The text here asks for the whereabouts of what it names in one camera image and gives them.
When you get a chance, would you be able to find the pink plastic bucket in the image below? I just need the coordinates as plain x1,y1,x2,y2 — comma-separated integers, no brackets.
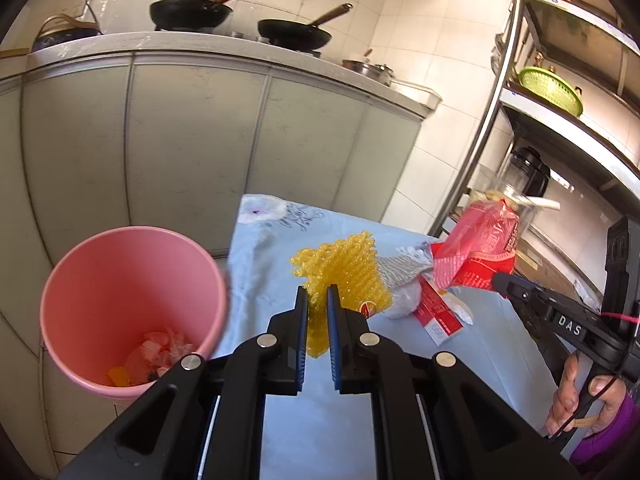
40,226,231,401

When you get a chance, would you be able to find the metal shelf rack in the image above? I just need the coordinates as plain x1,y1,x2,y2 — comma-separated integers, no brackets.
430,0,640,261

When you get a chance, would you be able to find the red white paper box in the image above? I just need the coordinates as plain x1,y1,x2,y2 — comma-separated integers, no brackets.
415,277,473,346

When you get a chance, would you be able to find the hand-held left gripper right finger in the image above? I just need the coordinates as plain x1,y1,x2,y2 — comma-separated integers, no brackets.
326,284,581,480

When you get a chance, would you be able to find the dark pot with beige handle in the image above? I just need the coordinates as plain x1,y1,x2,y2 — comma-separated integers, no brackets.
32,14,101,53

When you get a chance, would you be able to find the floral light blue cloth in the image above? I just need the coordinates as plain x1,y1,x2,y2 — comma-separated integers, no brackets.
220,194,566,480

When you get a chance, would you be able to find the trash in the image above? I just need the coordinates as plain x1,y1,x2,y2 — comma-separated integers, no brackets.
140,329,196,366

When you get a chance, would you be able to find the small steel pot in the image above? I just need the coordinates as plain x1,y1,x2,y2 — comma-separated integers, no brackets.
372,62,397,87

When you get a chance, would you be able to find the black gas stove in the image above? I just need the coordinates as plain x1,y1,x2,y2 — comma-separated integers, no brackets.
155,22,323,58

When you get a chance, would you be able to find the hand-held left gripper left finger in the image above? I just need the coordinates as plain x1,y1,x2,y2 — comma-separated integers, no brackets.
60,285,310,480

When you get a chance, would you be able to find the black wok with wooden handle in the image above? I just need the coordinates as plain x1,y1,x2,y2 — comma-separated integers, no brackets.
257,3,353,52

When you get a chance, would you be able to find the red plastic package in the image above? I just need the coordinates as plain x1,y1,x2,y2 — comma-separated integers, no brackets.
432,199,521,291

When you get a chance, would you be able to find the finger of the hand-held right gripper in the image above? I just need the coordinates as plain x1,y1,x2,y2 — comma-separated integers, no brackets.
509,273,550,295
492,271,551,313

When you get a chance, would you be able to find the green plastic basket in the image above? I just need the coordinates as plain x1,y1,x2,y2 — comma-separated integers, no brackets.
517,66,584,116

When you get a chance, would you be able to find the thin black cable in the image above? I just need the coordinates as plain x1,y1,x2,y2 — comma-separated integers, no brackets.
547,375,618,438

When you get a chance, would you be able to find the clear plastic container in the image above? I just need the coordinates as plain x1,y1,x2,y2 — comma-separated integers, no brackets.
470,162,542,241

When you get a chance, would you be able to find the grey kitchen counter cabinet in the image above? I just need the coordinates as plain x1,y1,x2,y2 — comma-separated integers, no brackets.
0,31,443,341

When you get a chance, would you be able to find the large steel pot with lid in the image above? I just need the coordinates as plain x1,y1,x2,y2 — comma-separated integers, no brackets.
342,50,386,78

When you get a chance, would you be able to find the person's right hand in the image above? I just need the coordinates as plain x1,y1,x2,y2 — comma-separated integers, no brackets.
545,355,628,438

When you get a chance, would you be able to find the person's right forearm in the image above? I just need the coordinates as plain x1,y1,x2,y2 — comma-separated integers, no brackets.
570,392,640,466

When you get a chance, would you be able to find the yellow bubble wrap sheet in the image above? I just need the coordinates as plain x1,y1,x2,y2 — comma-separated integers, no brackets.
290,230,393,358

